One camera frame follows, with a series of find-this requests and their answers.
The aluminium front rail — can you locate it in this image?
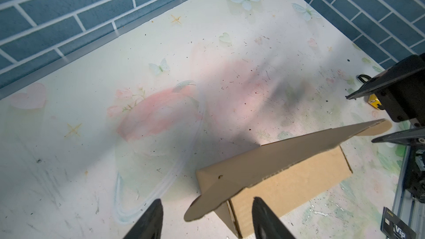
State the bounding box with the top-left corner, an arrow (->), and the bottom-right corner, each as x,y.
392,147 -> 425,239

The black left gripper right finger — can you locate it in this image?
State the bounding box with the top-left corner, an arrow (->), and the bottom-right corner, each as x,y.
252,197 -> 295,239

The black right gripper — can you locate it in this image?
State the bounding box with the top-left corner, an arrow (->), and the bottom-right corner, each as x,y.
346,54 -> 425,146

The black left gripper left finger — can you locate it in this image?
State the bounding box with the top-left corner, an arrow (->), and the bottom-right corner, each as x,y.
124,199 -> 164,239

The brown cardboard box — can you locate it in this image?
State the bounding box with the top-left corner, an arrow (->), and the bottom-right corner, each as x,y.
184,119 -> 392,239

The black VIP card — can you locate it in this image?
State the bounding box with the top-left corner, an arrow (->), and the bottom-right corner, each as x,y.
381,207 -> 416,239

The yellow tape measure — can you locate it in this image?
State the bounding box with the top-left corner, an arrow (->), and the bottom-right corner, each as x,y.
357,74 -> 384,111

